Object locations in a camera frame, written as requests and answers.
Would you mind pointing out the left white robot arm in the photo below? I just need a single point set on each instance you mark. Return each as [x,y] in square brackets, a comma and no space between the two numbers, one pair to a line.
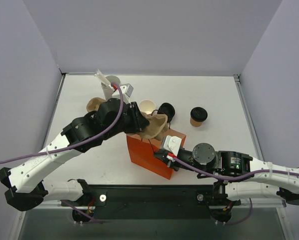
[27,184]

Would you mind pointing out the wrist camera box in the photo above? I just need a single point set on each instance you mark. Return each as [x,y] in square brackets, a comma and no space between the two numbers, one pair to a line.
[127,90]
[172,144]

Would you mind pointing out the single brown paper cup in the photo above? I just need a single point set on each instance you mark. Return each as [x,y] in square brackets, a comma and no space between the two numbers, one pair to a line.
[196,122]

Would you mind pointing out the white cylindrical holder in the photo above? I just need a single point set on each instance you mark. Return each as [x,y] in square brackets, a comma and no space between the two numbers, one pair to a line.
[108,90]

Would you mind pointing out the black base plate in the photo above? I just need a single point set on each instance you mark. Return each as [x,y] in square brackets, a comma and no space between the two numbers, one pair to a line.
[155,202]

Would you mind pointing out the orange paper takeout bag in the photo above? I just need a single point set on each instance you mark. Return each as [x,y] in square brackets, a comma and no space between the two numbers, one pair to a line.
[141,152]

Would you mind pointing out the stack of black cup lids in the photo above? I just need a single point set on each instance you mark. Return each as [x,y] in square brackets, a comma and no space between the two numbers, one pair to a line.
[167,109]

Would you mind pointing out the white wrapped stirrers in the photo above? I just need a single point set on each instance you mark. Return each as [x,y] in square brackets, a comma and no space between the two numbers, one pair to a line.
[99,75]

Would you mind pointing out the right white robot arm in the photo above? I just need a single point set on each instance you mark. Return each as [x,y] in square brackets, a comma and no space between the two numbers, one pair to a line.
[238,175]

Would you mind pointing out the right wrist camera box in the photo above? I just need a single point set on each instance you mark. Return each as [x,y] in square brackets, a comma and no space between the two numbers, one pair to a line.
[172,144]

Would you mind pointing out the brown pulp cup carrier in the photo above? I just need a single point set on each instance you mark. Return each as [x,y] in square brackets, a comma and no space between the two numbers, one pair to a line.
[157,127]
[94,104]

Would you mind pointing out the stack of brown paper cups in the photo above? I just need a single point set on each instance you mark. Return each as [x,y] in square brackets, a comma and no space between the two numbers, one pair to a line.
[147,106]

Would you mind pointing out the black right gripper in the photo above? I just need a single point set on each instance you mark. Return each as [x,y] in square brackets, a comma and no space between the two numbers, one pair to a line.
[163,156]

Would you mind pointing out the black plastic cup lid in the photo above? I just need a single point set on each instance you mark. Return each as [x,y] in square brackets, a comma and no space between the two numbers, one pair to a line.
[198,113]

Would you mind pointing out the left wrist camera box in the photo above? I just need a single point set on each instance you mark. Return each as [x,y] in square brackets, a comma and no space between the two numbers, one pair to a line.
[127,90]

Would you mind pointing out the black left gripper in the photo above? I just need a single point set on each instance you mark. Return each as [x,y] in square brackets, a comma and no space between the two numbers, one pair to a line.
[135,120]

